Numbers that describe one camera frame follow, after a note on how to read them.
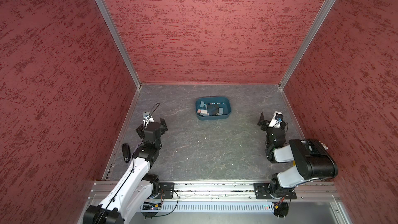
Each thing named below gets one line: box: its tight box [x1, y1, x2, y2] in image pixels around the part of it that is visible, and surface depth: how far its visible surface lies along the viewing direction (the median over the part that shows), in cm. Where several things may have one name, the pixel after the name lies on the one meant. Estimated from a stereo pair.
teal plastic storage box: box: [195, 95, 232, 121], surface depth 106 cm
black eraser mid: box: [208, 106, 217, 116], surface depth 106 cm
